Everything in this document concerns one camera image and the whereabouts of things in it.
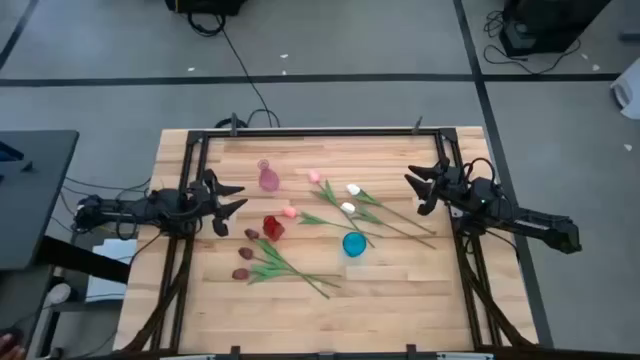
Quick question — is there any coiled black floor cable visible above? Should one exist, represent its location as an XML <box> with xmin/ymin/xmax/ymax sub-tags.
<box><xmin>186</xmin><ymin>10</ymin><xmax>227</xmax><ymax>38</ymax></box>

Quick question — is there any black equipment case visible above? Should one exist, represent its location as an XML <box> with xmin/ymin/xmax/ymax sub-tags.
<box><xmin>498</xmin><ymin>0</ymin><xmax>614</xmax><ymax>58</ymax></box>

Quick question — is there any black metal rig frame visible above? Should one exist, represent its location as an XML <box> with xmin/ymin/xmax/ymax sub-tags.
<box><xmin>119</xmin><ymin>127</ymin><xmax>539</xmax><ymax>360</ymax></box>

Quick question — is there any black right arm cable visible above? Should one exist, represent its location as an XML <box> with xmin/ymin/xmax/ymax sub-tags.
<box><xmin>462</xmin><ymin>157</ymin><xmax>497</xmax><ymax>187</ymax></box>

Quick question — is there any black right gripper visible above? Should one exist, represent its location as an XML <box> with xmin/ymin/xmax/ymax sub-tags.
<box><xmin>403</xmin><ymin>158</ymin><xmax>474</xmax><ymax>209</ymax></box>

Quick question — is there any long black floor cable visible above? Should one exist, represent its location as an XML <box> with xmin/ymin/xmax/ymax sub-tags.
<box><xmin>219</xmin><ymin>27</ymin><xmax>281</xmax><ymax>129</ymax></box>

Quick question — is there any white plastic object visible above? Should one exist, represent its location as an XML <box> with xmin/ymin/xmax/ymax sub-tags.
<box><xmin>609</xmin><ymin>57</ymin><xmax>640</xmax><ymax>121</ymax></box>

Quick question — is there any white artificial tulip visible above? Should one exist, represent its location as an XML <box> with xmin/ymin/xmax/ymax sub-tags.
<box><xmin>340</xmin><ymin>201</ymin><xmax>438</xmax><ymax>251</ymax></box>
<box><xmin>345</xmin><ymin>183</ymin><xmax>437</xmax><ymax>236</ymax></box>

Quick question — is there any pink glass vase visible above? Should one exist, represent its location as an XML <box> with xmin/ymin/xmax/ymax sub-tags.
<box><xmin>256</xmin><ymin>158</ymin><xmax>281</xmax><ymax>193</ymax></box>

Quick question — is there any black box on floor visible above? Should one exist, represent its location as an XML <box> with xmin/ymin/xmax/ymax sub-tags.
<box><xmin>164</xmin><ymin>0</ymin><xmax>249</xmax><ymax>16</ymax></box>

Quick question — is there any thin black floor cable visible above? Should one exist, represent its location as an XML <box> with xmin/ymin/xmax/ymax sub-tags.
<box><xmin>482</xmin><ymin>9</ymin><xmax>584</xmax><ymax>76</ymax></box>

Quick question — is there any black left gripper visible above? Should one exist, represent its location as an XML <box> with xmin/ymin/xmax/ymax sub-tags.
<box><xmin>191</xmin><ymin>168</ymin><xmax>249</xmax><ymax>222</ymax></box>

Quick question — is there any person's hand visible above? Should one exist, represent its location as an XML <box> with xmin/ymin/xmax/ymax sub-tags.
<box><xmin>0</xmin><ymin>333</ymin><xmax>26</xmax><ymax>360</ymax></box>

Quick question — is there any blue black desk device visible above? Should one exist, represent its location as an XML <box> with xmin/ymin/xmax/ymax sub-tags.
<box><xmin>0</xmin><ymin>141</ymin><xmax>25</xmax><ymax>162</ymax></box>

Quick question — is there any white flat panel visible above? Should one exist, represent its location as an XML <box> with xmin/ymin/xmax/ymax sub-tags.
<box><xmin>84</xmin><ymin>237</ymin><xmax>139</xmax><ymax>301</ymax></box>

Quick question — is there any blue glass vase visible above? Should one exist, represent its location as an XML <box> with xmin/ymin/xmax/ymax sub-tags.
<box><xmin>341</xmin><ymin>231</ymin><xmax>369</xmax><ymax>259</ymax></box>

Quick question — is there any white round device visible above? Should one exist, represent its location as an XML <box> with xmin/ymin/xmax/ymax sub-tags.
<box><xmin>42</xmin><ymin>282</ymin><xmax>73</xmax><ymax>307</ymax></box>

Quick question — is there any red ribbed glass vase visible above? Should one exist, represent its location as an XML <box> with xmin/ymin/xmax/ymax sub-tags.
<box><xmin>262</xmin><ymin>214</ymin><xmax>287</xmax><ymax>243</ymax></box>

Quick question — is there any pink artificial tulip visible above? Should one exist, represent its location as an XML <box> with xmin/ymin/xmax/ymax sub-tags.
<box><xmin>307</xmin><ymin>169</ymin><xmax>376</xmax><ymax>250</ymax></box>
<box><xmin>282</xmin><ymin>205</ymin><xmax>386</xmax><ymax>240</ymax></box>

